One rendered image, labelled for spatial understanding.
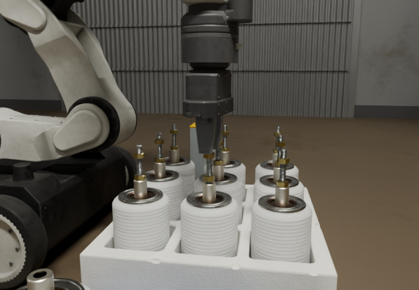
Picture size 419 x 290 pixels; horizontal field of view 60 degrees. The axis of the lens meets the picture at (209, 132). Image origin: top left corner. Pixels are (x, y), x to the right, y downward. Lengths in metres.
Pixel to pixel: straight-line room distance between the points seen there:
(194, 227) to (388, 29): 3.46
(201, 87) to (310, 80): 3.20
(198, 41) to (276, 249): 0.33
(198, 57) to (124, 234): 0.31
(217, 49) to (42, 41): 0.57
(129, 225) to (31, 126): 0.54
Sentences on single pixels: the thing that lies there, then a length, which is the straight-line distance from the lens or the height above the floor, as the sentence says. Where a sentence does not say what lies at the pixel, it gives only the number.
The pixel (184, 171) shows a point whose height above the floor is 0.24.
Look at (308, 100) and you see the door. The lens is 3.72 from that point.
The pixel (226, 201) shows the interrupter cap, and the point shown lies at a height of 0.25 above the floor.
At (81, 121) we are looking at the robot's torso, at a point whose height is 0.34.
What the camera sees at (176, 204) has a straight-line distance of 0.73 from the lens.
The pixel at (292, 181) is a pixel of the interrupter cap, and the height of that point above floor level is 0.25.
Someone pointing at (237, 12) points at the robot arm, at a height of 0.54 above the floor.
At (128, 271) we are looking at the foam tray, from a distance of 0.61.
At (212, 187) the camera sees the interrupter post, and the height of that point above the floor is 0.28.
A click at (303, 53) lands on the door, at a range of 3.70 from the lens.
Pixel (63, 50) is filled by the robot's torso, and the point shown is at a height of 0.51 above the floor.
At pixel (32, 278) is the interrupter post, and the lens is 0.38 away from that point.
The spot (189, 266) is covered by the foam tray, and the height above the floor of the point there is 0.17.
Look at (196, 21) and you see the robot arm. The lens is 0.54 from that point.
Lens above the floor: 0.46
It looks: 10 degrees down
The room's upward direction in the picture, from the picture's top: straight up
